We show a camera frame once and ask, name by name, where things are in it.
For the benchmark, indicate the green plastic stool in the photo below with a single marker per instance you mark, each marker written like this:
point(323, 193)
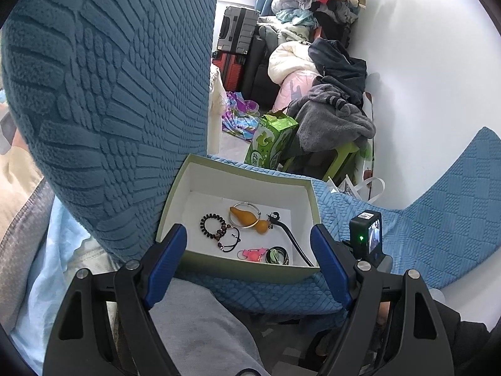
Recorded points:
point(344, 150)

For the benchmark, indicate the person's grey trouser leg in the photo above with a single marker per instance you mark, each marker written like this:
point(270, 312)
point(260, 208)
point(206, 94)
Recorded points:
point(203, 329)

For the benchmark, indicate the pale green gift box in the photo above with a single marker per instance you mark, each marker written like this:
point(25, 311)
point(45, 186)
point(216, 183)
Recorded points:
point(242, 272)

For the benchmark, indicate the person's right forearm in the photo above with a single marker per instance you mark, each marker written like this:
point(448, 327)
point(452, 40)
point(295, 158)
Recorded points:
point(462, 329)

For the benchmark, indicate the grey hard suitcase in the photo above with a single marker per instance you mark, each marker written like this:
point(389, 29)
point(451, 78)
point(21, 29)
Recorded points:
point(237, 27)

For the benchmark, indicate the pink quilt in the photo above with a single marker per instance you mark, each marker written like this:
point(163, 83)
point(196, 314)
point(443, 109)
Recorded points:
point(293, 94)

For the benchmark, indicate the blue textured sofa cover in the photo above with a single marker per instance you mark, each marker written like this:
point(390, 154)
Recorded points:
point(109, 105)

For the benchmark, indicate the pink hair clip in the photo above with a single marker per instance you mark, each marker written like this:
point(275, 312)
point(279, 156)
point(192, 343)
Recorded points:
point(252, 253)

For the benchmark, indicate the green printed carton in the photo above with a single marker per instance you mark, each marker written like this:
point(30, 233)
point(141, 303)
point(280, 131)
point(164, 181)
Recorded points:
point(270, 141)

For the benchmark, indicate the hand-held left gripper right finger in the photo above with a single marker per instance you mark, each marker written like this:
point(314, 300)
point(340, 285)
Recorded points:
point(330, 262)

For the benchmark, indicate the colourful cloth on floor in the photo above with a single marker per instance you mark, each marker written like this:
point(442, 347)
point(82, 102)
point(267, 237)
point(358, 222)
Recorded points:
point(240, 117)

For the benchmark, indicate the black green band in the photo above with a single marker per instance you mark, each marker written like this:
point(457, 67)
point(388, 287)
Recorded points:
point(276, 256)

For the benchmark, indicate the silver bangle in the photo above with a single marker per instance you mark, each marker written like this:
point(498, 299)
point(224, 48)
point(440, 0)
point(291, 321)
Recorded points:
point(250, 205)

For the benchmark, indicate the dark navy jacket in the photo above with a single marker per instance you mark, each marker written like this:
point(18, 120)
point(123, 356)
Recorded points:
point(340, 66)

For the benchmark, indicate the light blue cloth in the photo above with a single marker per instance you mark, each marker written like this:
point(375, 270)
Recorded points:
point(58, 262)

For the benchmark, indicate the black hair stick with flower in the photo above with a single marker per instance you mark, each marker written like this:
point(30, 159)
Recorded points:
point(293, 243)

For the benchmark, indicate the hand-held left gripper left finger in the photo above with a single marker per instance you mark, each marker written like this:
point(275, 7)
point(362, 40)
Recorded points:
point(166, 262)

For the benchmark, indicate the black suitcase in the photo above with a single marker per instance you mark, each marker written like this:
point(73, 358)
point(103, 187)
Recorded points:
point(256, 66)

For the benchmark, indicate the cream duvet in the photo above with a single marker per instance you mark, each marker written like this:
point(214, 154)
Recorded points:
point(289, 58)

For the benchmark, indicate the grey fleece blanket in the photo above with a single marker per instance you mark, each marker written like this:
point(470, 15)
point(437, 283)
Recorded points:
point(332, 121)

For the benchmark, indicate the orange gourd pendant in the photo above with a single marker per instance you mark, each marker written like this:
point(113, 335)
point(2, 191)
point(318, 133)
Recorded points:
point(244, 219)

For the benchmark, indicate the red suitcase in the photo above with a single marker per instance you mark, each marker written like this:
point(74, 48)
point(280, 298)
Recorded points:
point(231, 70)

